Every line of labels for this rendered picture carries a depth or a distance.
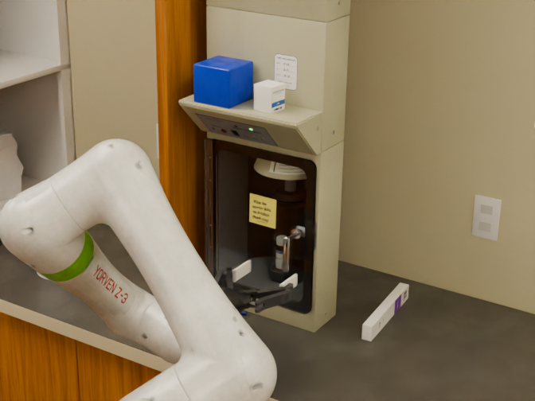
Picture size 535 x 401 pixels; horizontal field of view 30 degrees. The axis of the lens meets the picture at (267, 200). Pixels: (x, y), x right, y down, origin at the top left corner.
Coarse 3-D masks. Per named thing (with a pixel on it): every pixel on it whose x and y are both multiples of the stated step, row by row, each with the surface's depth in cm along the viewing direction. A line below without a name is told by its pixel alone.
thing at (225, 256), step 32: (224, 160) 243; (256, 160) 237; (288, 160) 232; (224, 192) 246; (256, 192) 240; (288, 192) 235; (224, 224) 249; (256, 224) 243; (288, 224) 238; (224, 256) 252; (256, 256) 247; (256, 288) 250
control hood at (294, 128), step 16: (192, 96) 233; (192, 112) 233; (208, 112) 228; (224, 112) 225; (240, 112) 223; (256, 112) 223; (288, 112) 223; (304, 112) 223; (320, 112) 224; (272, 128) 221; (288, 128) 218; (304, 128) 219; (320, 128) 225; (288, 144) 226; (304, 144) 222; (320, 144) 227
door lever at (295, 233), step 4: (292, 232) 238; (296, 232) 237; (284, 236) 234; (288, 236) 234; (292, 236) 235; (296, 236) 238; (284, 240) 234; (288, 240) 234; (284, 244) 234; (288, 244) 234; (284, 248) 235; (288, 248) 234; (284, 252) 235; (288, 252) 235; (284, 256) 235; (288, 256) 235; (284, 260) 236; (288, 260) 236; (284, 264) 236; (288, 264) 236; (284, 268) 237; (288, 268) 236
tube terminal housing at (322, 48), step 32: (224, 32) 232; (256, 32) 227; (288, 32) 223; (320, 32) 218; (256, 64) 230; (320, 64) 221; (288, 96) 228; (320, 96) 224; (320, 160) 229; (320, 192) 232; (320, 224) 236; (320, 256) 240; (320, 288) 243; (288, 320) 249; (320, 320) 247
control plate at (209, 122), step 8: (208, 120) 233; (216, 120) 231; (224, 120) 229; (208, 128) 238; (216, 128) 236; (224, 128) 233; (232, 128) 231; (240, 128) 229; (248, 128) 227; (256, 128) 225; (264, 128) 223; (232, 136) 236; (240, 136) 234; (248, 136) 232; (256, 136) 230; (264, 136) 228; (272, 144) 230
